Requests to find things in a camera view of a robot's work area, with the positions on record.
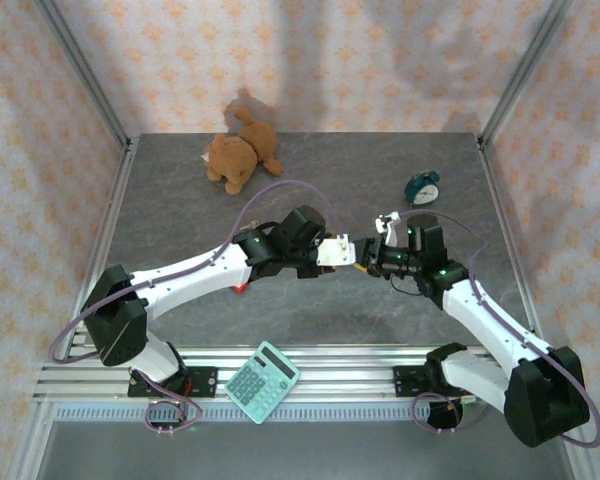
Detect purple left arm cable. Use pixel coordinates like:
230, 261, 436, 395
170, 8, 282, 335
51, 179, 342, 364

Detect aluminium table side rail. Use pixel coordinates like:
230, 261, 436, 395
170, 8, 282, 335
4, 137, 140, 480
477, 134, 599, 480

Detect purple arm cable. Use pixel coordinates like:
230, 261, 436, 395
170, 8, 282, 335
51, 179, 342, 364
398, 209, 600, 448

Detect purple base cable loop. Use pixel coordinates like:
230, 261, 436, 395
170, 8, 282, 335
411, 391, 491, 435
143, 379, 202, 436

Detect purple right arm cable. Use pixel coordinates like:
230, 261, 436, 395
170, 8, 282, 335
398, 209, 600, 448

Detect thin black cable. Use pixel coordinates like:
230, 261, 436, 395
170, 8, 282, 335
389, 274, 425, 297

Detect teal alarm clock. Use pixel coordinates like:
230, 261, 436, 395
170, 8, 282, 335
404, 169, 441, 207

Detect brown plush toy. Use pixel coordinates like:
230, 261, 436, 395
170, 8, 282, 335
201, 105, 285, 195

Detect slotted white cable duct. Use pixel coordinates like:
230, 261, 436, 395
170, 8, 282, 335
53, 402, 431, 422

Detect aluminium frame post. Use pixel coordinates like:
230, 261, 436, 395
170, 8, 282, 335
478, 0, 579, 150
33, 0, 134, 151

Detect teal calculator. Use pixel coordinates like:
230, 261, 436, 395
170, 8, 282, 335
223, 340, 302, 425

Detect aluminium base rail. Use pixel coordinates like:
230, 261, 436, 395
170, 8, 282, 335
32, 343, 576, 404

